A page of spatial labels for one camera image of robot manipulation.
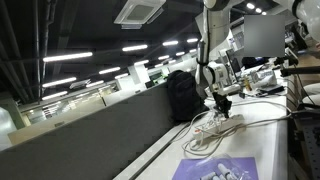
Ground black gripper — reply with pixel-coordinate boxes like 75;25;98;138
212;91;233;119

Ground white power strip orange switches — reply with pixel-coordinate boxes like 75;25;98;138
192;113;246;143

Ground black backpack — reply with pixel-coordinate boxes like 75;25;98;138
166;69;210;123

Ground computer monitor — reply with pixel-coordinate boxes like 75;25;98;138
225;48;243;83

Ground clear plastic clamshell box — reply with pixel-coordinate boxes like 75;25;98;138
185;153;248;180

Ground white cylinder battery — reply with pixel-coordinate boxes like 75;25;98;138
217;163;238;180
199;171;218;180

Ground purple paper sheet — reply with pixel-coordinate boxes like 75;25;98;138
171;156;260;180

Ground ceiling tube light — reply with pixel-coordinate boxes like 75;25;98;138
42;51;94;64
41;76;78;89
121;43;149;53
161;39;180;47
41;90;69;101
98;66;122;75

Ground black perforated board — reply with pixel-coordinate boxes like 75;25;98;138
288;109;320;180

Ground ceiling air conditioner unit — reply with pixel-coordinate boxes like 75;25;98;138
113;0;167;31

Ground white power strip cable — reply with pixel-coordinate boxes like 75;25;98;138
180;99;294;158

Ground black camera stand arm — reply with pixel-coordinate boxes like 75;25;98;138
273;53;320;78

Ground grey partition wall panel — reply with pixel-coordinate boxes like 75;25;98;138
0;80;183;180

